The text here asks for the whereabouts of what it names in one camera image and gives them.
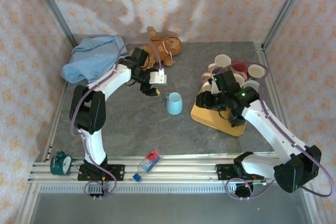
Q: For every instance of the pale pink mug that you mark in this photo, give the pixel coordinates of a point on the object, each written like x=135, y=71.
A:
x=207, y=88

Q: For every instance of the grey mug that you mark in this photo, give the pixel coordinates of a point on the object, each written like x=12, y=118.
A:
x=251, y=85

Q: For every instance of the light blue mug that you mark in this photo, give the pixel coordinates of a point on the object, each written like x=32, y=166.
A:
x=174, y=104

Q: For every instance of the large cream mug purple inside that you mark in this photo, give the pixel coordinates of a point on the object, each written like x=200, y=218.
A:
x=214, y=69

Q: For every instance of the green mug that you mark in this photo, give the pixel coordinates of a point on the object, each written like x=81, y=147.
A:
x=256, y=72

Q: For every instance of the pink floral mug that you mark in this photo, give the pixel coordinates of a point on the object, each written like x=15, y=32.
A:
x=239, y=66

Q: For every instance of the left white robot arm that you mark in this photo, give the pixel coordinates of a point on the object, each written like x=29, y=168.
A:
x=115, y=79

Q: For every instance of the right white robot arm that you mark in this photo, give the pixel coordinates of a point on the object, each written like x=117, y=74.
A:
x=273, y=132

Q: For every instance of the white mug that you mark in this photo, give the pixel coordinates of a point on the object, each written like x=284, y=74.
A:
x=222, y=61

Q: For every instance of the yellow plastic tray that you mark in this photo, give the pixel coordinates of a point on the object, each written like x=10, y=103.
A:
x=207, y=119

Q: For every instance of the brown teddy bear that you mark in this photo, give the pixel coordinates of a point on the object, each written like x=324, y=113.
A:
x=168, y=48

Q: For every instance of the light blue cloth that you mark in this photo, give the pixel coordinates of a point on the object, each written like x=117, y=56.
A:
x=92, y=58

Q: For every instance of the clear plastic bottle blue cap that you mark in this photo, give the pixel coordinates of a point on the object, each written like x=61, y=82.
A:
x=149, y=163

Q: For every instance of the green alarm clock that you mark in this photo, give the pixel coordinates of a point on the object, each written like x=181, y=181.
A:
x=60, y=163

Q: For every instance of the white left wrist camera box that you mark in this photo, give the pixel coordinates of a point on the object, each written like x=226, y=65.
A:
x=158, y=76

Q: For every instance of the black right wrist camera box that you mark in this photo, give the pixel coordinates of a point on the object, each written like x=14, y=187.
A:
x=227, y=82

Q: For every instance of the aluminium mounting rail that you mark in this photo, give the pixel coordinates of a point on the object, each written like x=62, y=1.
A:
x=183, y=167

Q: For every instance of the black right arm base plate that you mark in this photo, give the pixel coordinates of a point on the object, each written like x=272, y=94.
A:
x=223, y=172

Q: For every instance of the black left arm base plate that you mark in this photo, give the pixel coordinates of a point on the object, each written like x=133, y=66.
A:
x=118, y=172

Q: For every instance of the aluminium frame post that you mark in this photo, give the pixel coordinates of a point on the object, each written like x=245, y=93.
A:
x=289, y=3
x=53, y=6

